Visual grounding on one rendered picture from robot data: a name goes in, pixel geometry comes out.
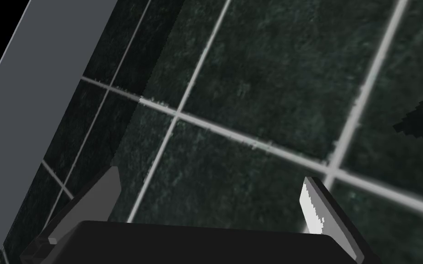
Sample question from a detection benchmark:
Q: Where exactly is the grey cabinet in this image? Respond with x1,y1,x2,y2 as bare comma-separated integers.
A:
0,0,119,264

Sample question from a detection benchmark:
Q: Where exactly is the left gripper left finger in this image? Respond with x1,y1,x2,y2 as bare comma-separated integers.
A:
47,165,122,246

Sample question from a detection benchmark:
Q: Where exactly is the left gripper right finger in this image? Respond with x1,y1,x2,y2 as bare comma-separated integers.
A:
299,176,365,261

